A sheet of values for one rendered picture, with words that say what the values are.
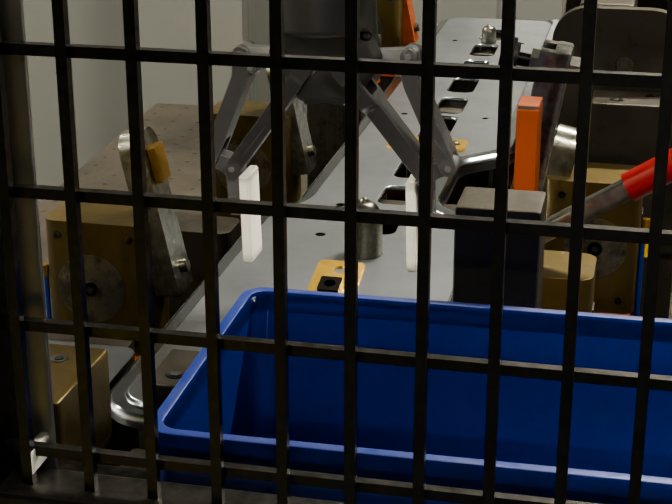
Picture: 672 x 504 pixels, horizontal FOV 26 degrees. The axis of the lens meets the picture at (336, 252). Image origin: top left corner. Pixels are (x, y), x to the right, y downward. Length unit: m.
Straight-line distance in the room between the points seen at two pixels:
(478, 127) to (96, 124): 2.69
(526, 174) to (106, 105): 3.31
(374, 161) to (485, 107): 0.26
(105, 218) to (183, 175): 1.27
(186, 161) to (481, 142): 1.05
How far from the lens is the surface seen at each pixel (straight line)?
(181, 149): 2.62
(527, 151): 0.95
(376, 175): 1.46
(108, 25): 4.15
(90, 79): 4.21
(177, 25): 3.94
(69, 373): 0.90
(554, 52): 1.03
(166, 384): 0.83
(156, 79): 3.99
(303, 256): 1.24
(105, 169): 2.52
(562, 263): 1.09
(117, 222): 1.20
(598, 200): 1.06
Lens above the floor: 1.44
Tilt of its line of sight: 20 degrees down
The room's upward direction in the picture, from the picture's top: straight up
